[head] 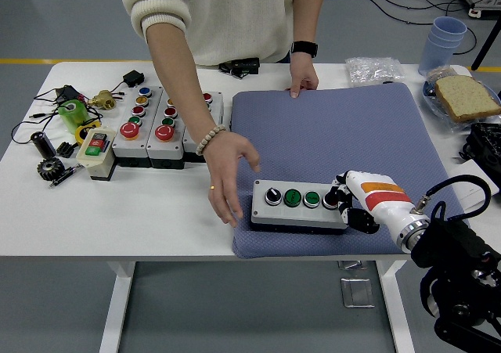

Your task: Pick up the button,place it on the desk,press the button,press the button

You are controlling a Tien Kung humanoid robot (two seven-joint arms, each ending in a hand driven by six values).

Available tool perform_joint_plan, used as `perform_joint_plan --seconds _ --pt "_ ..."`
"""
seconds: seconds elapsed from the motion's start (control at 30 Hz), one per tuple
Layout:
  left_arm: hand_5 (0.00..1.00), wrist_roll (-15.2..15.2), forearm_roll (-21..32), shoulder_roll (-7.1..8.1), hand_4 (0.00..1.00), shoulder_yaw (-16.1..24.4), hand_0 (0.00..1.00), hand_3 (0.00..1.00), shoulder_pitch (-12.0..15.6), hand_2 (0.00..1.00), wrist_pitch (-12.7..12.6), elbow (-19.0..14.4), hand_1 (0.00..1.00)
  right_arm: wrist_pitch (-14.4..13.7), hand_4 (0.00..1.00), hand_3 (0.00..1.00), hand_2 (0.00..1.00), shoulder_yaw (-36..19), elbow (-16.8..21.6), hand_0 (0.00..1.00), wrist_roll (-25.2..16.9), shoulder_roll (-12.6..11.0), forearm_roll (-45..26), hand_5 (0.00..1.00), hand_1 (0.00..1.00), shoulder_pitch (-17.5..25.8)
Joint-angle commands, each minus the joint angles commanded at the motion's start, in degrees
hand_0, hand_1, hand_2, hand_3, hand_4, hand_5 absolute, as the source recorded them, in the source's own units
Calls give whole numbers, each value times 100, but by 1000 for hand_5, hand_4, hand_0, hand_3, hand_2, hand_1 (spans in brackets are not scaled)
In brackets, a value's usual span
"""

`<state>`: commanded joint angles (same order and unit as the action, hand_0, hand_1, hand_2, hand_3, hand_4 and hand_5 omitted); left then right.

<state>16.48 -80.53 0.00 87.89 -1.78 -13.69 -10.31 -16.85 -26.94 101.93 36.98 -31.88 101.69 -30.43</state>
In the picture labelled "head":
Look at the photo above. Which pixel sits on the grey five-button emergency-stop box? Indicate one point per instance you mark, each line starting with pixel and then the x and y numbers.
pixel 164 151
pixel 125 145

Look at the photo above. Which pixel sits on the green translucent roll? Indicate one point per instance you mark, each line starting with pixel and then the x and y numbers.
pixel 76 116

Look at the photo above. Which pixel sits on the black cylinder capacitor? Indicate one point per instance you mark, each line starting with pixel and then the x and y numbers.
pixel 42 143

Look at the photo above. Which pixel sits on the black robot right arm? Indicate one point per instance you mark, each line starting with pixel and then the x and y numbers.
pixel 450 243

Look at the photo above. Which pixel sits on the open metal floor socket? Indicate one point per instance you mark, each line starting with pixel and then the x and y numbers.
pixel 352 265

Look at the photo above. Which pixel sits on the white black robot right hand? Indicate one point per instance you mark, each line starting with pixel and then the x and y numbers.
pixel 383 200

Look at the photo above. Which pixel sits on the person's left forearm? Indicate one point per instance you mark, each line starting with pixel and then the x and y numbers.
pixel 309 12

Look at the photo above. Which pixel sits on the person's right forearm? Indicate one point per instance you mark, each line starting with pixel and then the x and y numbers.
pixel 180 75

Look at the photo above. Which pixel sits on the person's right hand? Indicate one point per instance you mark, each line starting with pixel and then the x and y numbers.
pixel 223 165

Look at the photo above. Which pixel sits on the white table leg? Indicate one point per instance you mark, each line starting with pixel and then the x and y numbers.
pixel 117 306
pixel 397 306

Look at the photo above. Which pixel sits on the pale blue plastic cup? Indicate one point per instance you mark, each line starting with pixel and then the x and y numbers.
pixel 436 61
pixel 450 26
pixel 438 41

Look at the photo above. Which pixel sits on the black pen tool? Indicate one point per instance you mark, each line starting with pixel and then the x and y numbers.
pixel 64 177

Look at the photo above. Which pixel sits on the metal floor plate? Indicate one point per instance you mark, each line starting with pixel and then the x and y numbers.
pixel 357 292

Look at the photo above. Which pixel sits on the cream red-green switch box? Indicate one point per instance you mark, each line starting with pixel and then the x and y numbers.
pixel 98 165

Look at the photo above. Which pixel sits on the person's left hand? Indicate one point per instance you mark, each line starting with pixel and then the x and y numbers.
pixel 303 73

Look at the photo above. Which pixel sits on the small black plug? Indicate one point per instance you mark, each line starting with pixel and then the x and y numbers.
pixel 388 82

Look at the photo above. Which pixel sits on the yellow tape roll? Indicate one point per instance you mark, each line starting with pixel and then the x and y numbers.
pixel 80 134

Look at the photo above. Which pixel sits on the clear bubble plastic bag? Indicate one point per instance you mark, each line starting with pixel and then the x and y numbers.
pixel 372 71

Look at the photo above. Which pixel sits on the bread slice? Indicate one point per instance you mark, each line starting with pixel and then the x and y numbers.
pixel 466 94

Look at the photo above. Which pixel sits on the black metal gear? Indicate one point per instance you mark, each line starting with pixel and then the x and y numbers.
pixel 51 169

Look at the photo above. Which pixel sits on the blue-grey quilted mat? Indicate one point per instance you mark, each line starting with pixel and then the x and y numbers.
pixel 332 134

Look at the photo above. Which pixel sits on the clear plastic bread bag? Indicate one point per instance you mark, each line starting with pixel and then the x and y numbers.
pixel 442 73

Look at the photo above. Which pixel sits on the black finned heat sink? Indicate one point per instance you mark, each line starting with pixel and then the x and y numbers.
pixel 67 149

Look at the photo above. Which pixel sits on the brass valve fitting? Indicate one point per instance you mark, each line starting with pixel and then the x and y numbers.
pixel 103 99

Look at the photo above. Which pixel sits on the grey four-button control box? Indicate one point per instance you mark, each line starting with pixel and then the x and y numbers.
pixel 293 216
pixel 215 102

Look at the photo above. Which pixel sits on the black wrist watch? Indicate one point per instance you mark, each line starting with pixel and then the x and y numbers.
pixel 304 49

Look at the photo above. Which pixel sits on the white paper card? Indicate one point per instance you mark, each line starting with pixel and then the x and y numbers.
pixel 475 192

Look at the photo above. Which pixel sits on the person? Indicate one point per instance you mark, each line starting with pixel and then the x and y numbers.
pixel 235 16

